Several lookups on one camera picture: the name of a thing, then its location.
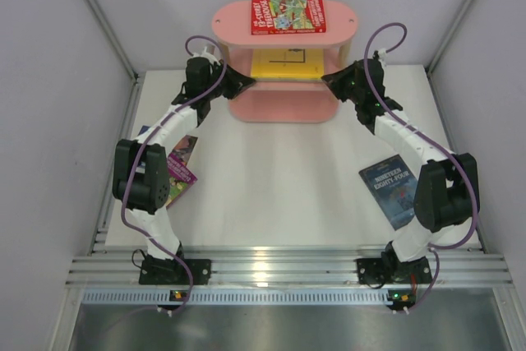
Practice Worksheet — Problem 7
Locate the dark blue book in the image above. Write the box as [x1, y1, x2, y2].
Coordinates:
[358, 155, 418, 230]

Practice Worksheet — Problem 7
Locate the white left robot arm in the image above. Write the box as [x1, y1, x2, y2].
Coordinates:
[113, 55, 256, 283]

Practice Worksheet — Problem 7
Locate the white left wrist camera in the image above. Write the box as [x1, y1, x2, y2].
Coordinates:
[191, 44, 220, 65]

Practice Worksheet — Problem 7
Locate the red treehouse book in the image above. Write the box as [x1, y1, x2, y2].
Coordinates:
[251, 0, 327, 35]

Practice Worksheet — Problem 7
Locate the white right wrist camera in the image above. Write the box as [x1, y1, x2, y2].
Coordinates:
[372, 48, 388, 67]

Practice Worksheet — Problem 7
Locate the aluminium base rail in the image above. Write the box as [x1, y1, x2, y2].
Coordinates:
[66, 65, 513, 303]

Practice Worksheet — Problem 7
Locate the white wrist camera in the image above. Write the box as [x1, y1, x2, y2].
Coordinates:
[191, 44, 220, 65]
[372, 48, 388, 67]

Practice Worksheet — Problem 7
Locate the blue Jane Eyre book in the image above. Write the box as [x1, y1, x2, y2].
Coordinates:
[137, 124, 199, 163]

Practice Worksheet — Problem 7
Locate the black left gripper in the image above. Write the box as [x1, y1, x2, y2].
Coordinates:
[203, 59, 255, 100]

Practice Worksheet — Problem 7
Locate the purple treehouse book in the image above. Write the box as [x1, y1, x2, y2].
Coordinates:
[166, 152, 197, 208]

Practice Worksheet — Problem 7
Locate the pink three-tier shelf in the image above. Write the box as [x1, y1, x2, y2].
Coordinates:
[211, 0, 358, 123]

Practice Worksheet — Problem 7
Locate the yellow Little Prince book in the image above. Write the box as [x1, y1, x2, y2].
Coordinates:
[251, 48, 325, 81]

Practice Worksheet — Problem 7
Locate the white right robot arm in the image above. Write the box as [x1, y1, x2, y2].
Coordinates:
[321, 58, 480, 283]

